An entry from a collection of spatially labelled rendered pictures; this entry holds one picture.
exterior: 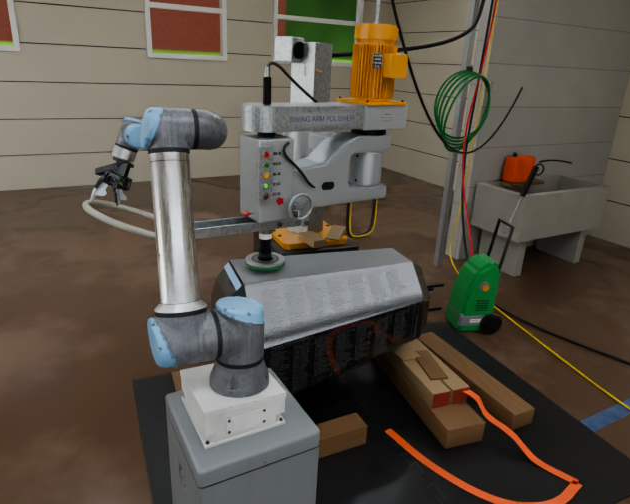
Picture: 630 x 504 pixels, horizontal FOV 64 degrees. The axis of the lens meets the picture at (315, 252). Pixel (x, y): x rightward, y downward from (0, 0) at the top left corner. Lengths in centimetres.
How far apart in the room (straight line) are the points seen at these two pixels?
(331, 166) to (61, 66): 607
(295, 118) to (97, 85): 604
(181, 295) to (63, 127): 701
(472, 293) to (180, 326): 289
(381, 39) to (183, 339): 194
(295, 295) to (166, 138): 140
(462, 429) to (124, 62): 701
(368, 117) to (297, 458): 179
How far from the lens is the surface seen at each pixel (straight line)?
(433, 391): 300
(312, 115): 260
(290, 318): 259
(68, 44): 832
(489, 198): 537
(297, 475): 176
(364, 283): 282
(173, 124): 148
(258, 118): 248
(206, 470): 158
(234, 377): 159
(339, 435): 279
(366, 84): 284
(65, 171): 847
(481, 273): 399
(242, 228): 258
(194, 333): 148
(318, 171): 268
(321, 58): 341
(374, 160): 292
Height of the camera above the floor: 194
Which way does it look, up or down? 21 degrees down
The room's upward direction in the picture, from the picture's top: 3 degrees clockwise
